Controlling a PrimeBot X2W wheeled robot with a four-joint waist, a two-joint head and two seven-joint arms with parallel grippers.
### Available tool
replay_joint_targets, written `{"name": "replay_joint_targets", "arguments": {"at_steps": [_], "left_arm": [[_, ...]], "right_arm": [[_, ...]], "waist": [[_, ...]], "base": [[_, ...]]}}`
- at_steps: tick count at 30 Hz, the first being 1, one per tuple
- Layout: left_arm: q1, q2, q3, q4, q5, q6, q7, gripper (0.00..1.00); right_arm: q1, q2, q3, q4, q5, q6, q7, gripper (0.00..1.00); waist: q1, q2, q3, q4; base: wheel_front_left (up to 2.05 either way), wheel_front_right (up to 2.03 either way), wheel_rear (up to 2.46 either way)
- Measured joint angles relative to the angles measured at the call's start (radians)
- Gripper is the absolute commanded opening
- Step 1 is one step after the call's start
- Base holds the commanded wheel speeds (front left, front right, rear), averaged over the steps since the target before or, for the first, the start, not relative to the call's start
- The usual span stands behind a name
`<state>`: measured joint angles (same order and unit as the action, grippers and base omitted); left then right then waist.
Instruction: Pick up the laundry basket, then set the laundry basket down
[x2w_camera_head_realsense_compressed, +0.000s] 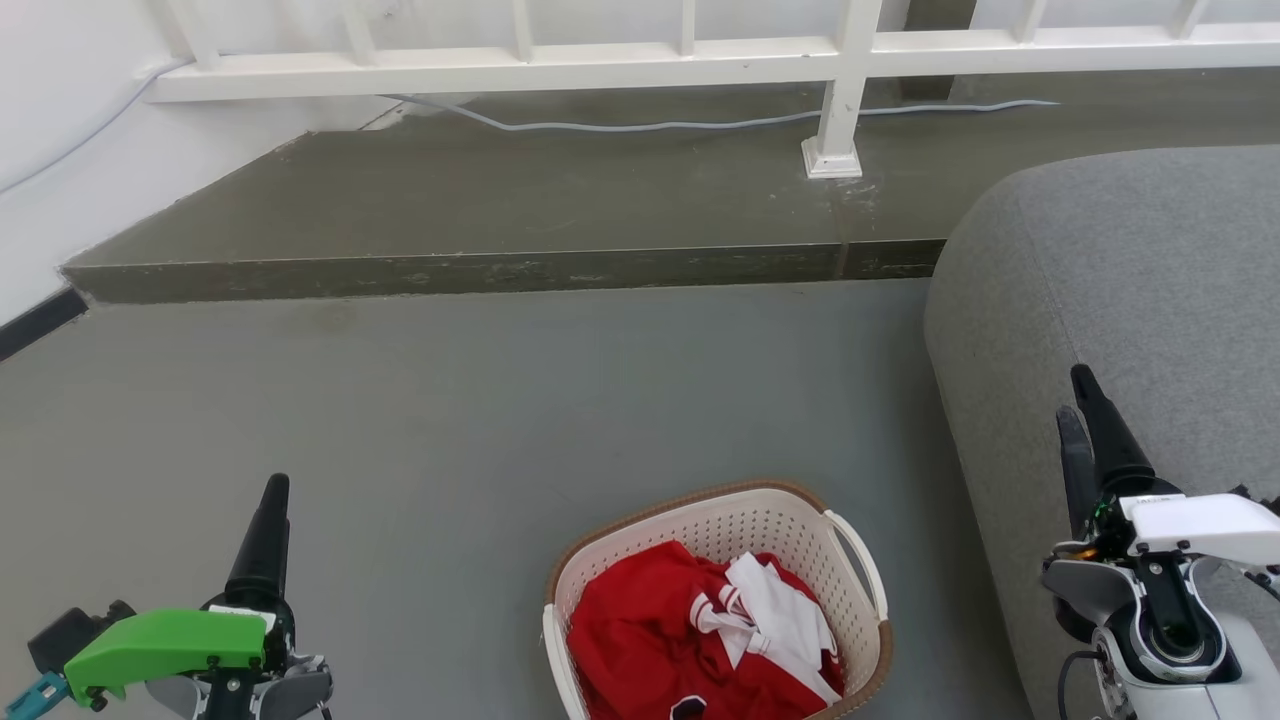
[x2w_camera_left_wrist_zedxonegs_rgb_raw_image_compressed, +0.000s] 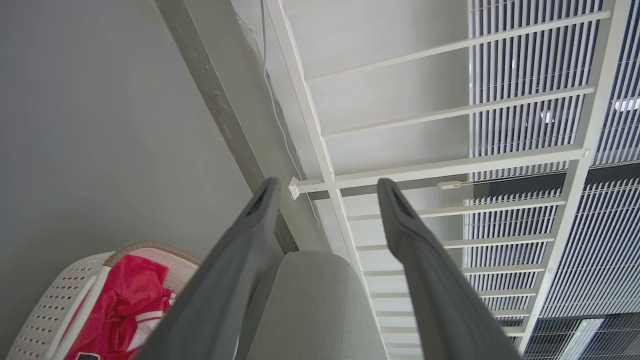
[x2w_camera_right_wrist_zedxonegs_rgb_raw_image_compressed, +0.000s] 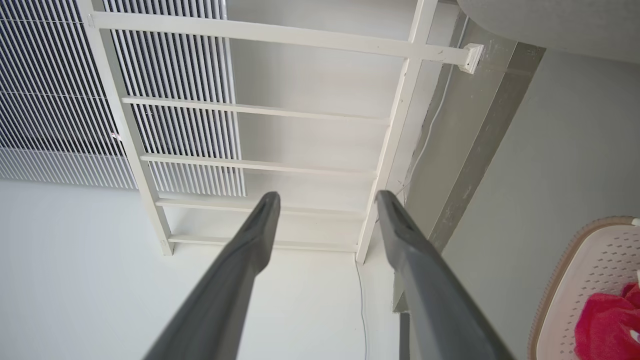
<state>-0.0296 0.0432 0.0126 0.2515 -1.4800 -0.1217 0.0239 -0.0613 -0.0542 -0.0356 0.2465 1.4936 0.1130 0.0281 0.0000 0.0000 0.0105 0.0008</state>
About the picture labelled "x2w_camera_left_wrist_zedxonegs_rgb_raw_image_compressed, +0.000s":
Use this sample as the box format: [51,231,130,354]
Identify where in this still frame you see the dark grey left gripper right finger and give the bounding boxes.
[376,177,524,360]

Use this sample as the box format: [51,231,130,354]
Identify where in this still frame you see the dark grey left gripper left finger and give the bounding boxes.
[135,177,281,360]

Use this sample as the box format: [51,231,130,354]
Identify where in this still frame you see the white perforated laundry basket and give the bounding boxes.
[5,240,203,360]

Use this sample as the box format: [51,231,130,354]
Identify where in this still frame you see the red and white garment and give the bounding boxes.
[65,254,177,360]

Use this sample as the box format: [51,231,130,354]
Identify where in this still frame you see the white metal window frame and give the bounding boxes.
[264,0,640,360]

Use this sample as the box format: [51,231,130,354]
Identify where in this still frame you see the thin white wall cable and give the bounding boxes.
[259,0,321,227]

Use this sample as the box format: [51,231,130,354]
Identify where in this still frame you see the dark grey wall beam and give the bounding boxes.
[154,0,301,254]

